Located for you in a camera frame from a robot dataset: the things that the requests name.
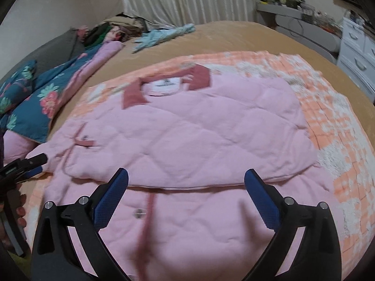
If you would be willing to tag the orange checked blanket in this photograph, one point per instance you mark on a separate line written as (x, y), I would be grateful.
(322, 117)

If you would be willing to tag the tan bed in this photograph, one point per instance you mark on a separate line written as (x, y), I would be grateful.
(234, 38)

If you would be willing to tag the desk clutter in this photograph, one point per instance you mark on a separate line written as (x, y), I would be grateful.
(310, 10)

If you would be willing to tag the white dresser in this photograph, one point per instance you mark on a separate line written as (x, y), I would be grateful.
(354, 52)

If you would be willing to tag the white curtain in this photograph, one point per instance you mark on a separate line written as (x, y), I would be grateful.
(181, 0)

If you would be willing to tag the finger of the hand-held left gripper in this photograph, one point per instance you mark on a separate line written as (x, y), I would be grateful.
(30, 172)
(38, 159)

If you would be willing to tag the grey headboard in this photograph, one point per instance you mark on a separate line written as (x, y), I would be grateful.
(52, 52)

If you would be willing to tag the pile of clothes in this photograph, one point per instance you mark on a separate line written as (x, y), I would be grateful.
(117, 32)

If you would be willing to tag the pink quilted jacket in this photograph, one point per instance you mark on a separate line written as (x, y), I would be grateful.
(175, 140)

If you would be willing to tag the teal floral quilt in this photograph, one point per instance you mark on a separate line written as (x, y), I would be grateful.
(38, 93)

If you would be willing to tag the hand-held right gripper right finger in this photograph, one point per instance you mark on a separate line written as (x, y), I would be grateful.
(260, 196)

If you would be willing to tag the light blue garment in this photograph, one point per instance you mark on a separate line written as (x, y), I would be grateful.
(158, 36)

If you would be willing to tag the grey desk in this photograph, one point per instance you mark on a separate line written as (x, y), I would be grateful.
(307, 36)

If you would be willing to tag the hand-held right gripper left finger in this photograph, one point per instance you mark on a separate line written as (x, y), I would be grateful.
(112, 194)

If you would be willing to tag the person's left hand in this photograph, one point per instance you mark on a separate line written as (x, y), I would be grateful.
(21, 209)

